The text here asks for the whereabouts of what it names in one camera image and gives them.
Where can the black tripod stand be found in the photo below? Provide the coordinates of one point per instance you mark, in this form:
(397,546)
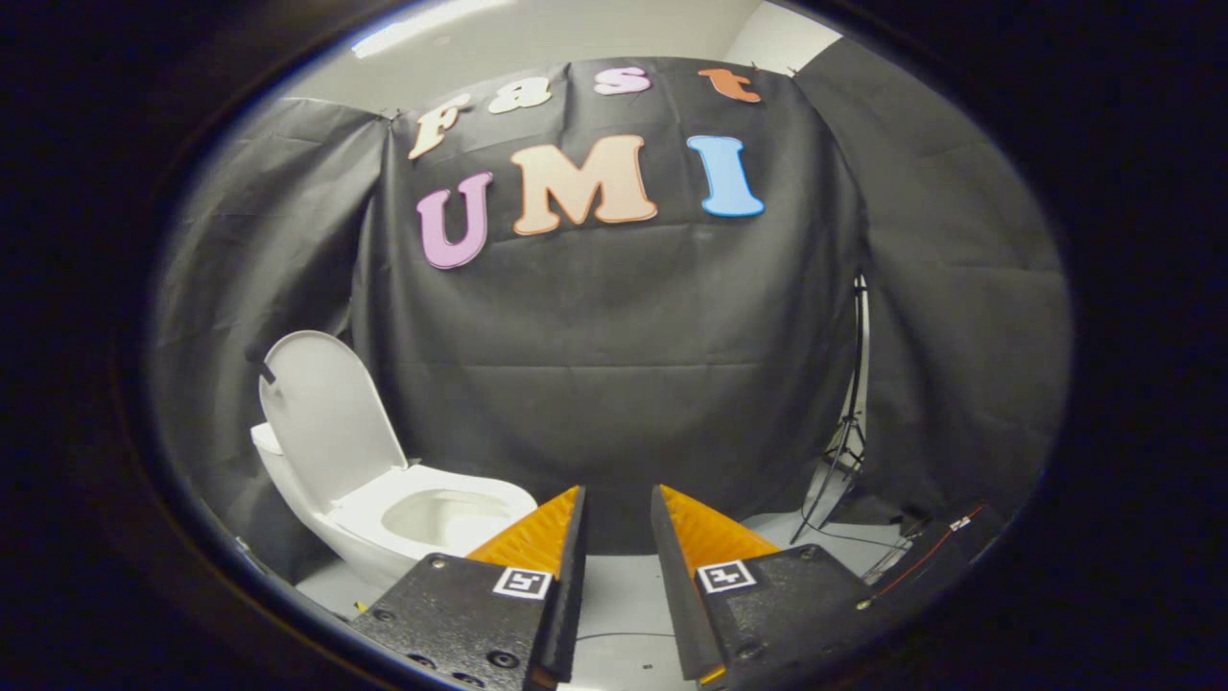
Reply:
(849,422)

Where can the black board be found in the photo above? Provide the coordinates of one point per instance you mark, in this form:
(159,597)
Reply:
(945,557)

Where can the white toilet lid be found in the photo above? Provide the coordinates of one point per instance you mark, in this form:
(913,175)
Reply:
(331,413)

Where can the white toilet seat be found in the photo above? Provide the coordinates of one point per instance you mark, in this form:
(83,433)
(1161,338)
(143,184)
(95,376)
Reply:
(369,499)

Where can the black backdrop cloth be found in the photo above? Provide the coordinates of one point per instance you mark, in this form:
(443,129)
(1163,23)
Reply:
(624,365)

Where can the white toilet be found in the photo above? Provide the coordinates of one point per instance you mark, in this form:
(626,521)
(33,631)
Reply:
(369,557)

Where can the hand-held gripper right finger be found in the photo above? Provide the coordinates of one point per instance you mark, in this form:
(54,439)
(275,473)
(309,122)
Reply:
(672,576)

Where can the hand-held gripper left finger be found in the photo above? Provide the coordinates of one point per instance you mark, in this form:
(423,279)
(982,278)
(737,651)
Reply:
(568,566)

